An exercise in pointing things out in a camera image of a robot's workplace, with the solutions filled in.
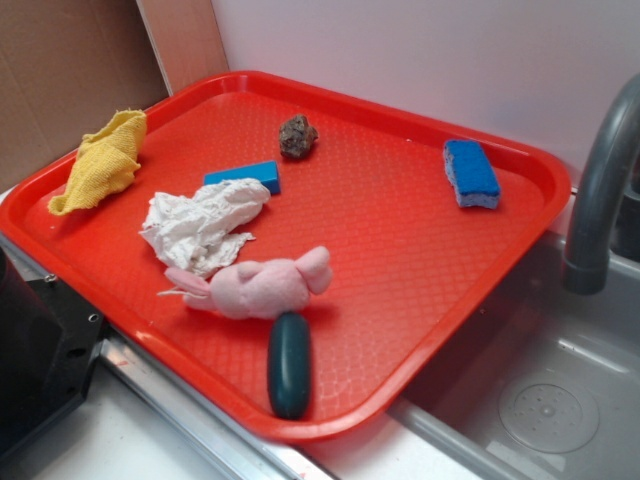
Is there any grey sink basin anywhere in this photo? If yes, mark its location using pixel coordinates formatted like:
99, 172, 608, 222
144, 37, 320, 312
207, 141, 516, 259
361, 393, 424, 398
390, 233, 639, 479

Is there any brown cardboard panel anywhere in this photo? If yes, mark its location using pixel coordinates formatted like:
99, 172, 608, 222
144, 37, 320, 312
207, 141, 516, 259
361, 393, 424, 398
1, 1, 228, 190

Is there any grey faucet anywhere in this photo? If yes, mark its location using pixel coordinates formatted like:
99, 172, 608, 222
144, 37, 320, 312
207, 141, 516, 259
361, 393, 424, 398
561, 76, 639, 295

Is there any pink plush bunny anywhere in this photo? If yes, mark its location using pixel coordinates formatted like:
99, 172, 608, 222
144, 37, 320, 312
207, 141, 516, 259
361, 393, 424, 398
165, 246, 333, 320

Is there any red plastic tray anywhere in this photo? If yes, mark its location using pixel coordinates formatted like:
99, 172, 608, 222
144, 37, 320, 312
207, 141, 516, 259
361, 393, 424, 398
1, 72, 571, 444

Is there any blue sponge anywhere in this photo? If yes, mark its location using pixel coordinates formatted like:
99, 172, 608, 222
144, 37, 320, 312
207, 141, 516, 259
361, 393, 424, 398
443, 140, 501, 210

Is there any brown rock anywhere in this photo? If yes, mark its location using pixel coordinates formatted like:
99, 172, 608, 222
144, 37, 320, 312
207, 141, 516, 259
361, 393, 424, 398
278, 114, 319, 160

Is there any white crumpled cloth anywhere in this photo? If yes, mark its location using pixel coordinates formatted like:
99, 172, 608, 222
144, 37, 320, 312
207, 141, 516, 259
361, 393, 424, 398
140, 178, 271, 278

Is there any blue rectangular block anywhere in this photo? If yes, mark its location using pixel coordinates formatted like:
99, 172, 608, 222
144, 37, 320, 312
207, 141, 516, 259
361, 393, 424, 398
203, 160, 281, 195

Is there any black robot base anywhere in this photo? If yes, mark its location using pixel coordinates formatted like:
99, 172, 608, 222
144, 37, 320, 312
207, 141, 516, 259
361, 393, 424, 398
1, 253, 105, 462

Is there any yellow cloth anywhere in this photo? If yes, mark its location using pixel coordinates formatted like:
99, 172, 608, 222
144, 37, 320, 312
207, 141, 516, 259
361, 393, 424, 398
48, 110, 147, 216

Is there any dark green oval object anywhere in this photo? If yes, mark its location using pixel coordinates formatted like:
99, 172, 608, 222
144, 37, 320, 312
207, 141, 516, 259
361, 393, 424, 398
267, 312, 311, 420

